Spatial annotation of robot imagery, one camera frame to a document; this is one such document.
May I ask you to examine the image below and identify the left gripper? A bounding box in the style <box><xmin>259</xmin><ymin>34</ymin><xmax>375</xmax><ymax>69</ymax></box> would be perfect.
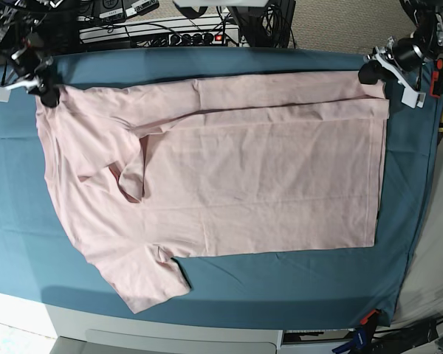
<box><xmin>358</xmin><ymin>37</ymin><xmax>427</xmax><ymax>91</ymax></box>

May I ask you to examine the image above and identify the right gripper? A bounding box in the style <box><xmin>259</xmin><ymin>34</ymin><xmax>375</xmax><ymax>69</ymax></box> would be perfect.
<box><xmin>5</xmin><ymin>47</ymin><xmax>60</xmax><ymax>108</ymax></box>

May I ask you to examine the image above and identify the pink T-shirt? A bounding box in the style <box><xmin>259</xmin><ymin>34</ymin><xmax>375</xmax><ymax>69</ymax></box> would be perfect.
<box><xmin>36</xmin><ymin>71</ymin><xmax>389</xmax><ymax>313</ymax></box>

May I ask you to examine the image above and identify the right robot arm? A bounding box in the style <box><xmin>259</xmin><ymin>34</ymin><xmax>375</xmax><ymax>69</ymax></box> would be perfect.
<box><xmin>0</xmin><ymin>1</ymin><xmax>80</xmax><ymax>108</ymax></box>

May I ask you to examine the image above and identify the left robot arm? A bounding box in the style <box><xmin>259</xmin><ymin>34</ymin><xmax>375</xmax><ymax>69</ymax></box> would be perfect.
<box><xmin>358</xmin><ymin>1</ymin><xmax>443</xmax><ymax>85</ymax></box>

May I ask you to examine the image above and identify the orange black clamp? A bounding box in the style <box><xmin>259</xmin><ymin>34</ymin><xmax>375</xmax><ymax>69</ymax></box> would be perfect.
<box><xmin>430</xmin><ymin>58</ymin><xmax>443</xmax><ymax>98</ymax></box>

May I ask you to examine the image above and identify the teal table cloth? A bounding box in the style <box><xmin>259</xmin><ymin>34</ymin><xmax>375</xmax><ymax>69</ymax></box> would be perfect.
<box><xmin>0</xmin><ymin>47</ymin><xmax>443</xmax><ymax>330</ymax></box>

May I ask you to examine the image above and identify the black power strip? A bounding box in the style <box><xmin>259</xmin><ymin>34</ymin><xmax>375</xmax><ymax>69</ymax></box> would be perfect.
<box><xmin>168</xmin><ymin>32</ymin><xmax>228</xmax><ymax>46</ymax></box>

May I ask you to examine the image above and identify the orange blue bottom clamp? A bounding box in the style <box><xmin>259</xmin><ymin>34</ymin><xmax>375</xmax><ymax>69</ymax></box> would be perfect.
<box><xmin>332</xmin><ymin>309</ymin><xmax>382</xmax><ymax>354</ymax></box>

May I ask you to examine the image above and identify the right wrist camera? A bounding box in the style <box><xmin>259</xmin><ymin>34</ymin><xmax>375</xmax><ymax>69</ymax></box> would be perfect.
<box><xmin>0</xmin><ymin>84</ymin><xmax>10</xmax><ymax>103</ymax></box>

